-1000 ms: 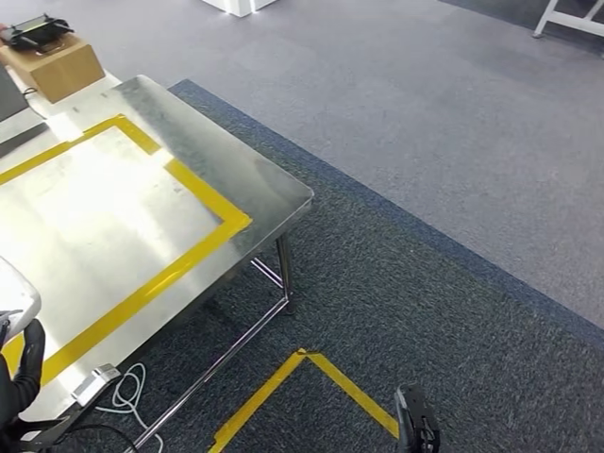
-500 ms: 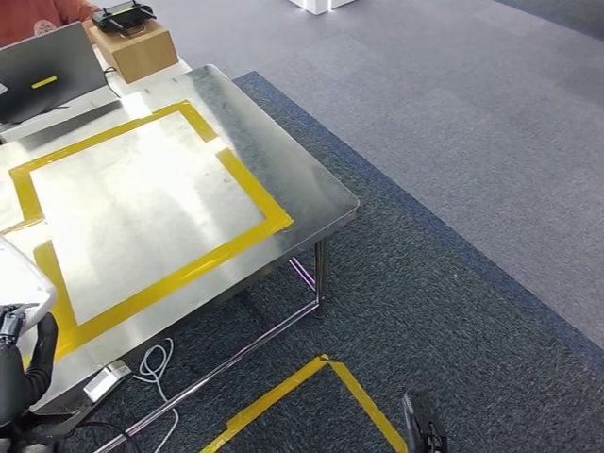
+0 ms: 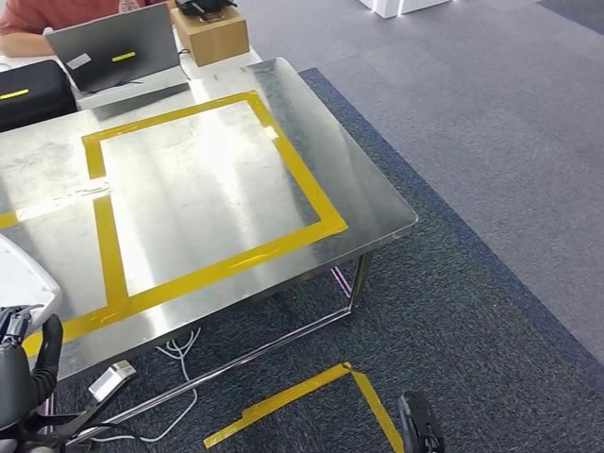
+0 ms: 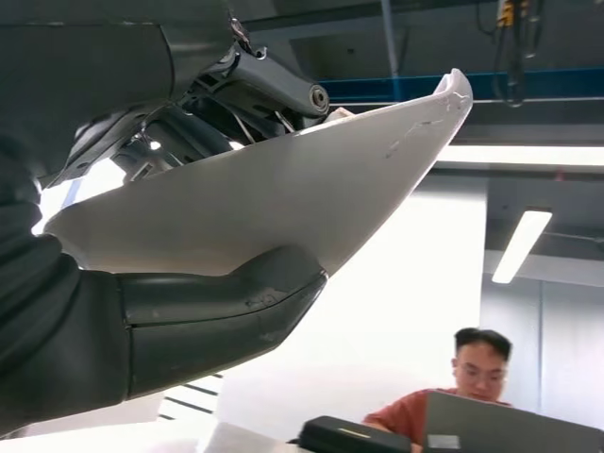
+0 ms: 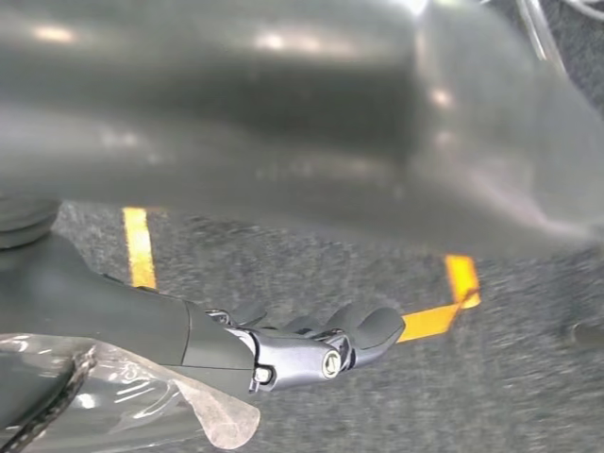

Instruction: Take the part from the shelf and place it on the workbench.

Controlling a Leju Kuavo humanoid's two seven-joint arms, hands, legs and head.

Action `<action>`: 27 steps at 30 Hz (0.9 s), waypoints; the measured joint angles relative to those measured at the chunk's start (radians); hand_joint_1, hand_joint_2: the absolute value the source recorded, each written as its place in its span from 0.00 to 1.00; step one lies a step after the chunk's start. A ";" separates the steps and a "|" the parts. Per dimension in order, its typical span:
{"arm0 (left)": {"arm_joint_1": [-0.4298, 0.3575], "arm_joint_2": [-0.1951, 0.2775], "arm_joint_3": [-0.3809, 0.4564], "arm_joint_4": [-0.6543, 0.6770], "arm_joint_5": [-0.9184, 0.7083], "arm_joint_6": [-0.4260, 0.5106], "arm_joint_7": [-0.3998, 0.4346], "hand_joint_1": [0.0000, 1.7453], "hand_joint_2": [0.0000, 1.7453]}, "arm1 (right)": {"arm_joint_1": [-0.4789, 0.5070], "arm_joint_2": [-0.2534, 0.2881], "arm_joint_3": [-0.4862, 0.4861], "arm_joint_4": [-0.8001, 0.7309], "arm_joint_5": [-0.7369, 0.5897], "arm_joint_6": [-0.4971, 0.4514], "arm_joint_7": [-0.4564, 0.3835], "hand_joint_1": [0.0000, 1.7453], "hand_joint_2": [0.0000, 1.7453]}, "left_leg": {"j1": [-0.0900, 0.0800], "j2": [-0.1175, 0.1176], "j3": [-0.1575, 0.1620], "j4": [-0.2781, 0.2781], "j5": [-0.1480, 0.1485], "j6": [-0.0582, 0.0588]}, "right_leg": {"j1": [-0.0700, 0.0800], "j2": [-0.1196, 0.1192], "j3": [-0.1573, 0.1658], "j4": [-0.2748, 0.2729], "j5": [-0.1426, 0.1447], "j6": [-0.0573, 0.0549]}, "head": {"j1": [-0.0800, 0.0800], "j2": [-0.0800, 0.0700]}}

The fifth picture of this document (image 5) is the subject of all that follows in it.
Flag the yellow floor tape outline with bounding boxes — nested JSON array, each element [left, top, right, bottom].
[[122, 207, 482, 344]]

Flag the clear plastic film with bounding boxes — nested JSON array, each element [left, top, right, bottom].
[[0, 332, 261, 451]]

